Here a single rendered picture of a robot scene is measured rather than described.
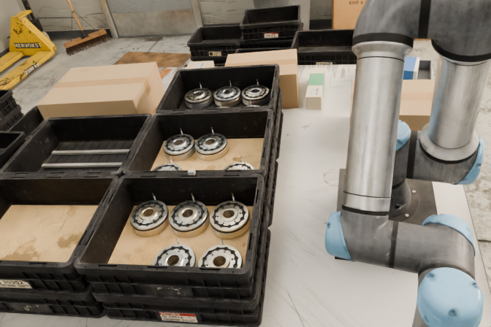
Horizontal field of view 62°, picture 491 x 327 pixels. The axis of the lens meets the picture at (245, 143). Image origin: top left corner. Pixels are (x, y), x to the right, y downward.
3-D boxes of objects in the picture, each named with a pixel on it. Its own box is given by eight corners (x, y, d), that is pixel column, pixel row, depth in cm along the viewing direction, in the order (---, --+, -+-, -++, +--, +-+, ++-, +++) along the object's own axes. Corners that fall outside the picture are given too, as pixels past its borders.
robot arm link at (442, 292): (486, 267, 54) (489, 327, 48) (470, 311, 60) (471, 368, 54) (421, 254, 57) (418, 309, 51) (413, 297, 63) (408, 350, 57)
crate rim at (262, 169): (274, 114, 129) (273, 108, 128) (264, 179, 106) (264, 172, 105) (155, 118, 137) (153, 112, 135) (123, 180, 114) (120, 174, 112)
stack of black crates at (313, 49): (359, 92, 271) (362, 28, 244) (359, 118, 249) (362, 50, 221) (299, 92, 282) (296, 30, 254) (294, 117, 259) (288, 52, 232)
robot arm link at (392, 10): (350, -46, 64) (318, 263, 64) (427, -53, 60) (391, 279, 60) (359, -17, 75) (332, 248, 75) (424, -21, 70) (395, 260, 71)
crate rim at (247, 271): (264, 179, 106) (264, 173, 105) (250, 281, 83) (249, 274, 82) (123, 180, 114) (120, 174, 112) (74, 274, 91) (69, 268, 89)
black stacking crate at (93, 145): (162, 141, 143) (153, 114, 136) (133, 204, 120) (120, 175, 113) (61, 144, 150) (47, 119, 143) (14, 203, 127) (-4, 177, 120)
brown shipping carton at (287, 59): (298, 81, 184) (296, 48, 174) (298, 108, 167) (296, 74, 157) (233, 85, 189) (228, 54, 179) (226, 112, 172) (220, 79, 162)
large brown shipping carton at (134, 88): (167, 101, 186) (155, 61, 174) (147, 141, 163) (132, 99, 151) (88, 105, 193) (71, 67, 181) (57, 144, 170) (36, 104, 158)
